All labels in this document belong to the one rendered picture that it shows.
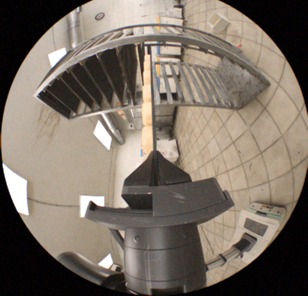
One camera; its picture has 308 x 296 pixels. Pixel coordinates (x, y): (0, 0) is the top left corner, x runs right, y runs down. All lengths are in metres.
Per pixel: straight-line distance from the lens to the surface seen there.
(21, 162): 2.01
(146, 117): 0.17
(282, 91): 1.07
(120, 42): 0.42
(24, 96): 2.16
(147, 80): 0.25
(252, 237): 1.12
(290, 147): 1.03
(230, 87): 1.19
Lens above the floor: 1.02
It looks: 1 degrees down
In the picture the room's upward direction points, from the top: 94 degrees counter-clockwise
